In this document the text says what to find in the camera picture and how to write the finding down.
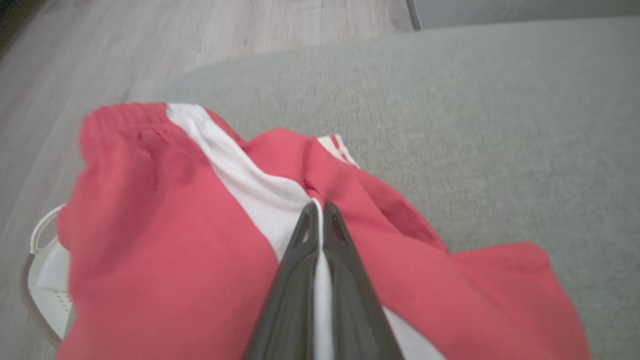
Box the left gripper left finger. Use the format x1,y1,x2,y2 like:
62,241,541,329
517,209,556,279
244,202,320,360

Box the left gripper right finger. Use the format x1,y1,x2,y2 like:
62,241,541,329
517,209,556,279
322,202,405,360

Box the red shorts white stripe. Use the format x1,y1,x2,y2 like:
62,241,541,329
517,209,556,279
55,102,593,360

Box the white laundry basket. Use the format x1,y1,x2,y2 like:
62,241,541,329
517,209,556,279
20,204,76,348

